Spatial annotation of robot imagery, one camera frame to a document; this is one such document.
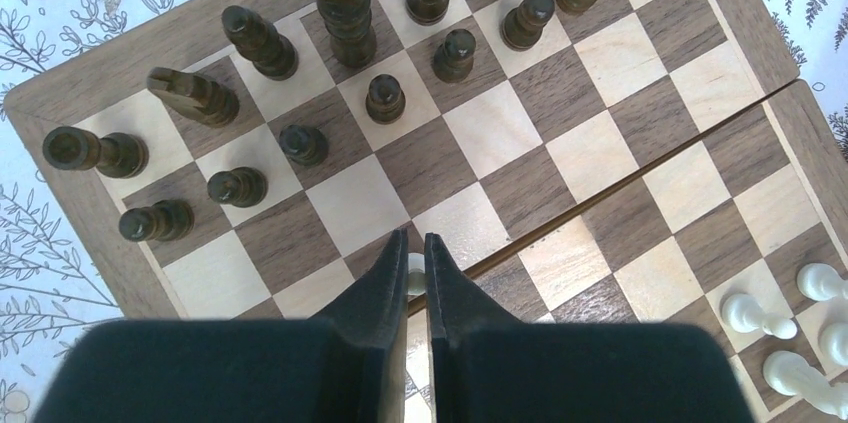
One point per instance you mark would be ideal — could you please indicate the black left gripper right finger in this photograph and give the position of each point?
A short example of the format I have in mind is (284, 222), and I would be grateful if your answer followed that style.
(490, 366)

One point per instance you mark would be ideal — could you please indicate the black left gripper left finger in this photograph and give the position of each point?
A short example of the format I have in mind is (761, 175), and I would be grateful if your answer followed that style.
(346, 363)

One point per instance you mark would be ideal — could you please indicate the white chess pawn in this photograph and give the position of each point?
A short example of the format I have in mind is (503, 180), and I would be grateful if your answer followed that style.
(833, 342)

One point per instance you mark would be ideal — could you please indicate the dark chess piece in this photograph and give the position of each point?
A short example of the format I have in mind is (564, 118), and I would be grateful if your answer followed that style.
(116, 155)
(194, 96)
(166, 220)
(240, 187)
(304, 145)
(349, 24)
(385, 100)
(258, 41)

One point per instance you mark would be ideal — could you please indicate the wooden chess board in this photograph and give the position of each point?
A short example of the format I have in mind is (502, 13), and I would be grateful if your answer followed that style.
(464, 142)

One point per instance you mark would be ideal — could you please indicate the white pawn cluster piece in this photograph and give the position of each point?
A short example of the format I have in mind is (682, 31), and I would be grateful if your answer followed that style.
(821, 282)
(743, 314)
(789, 374)

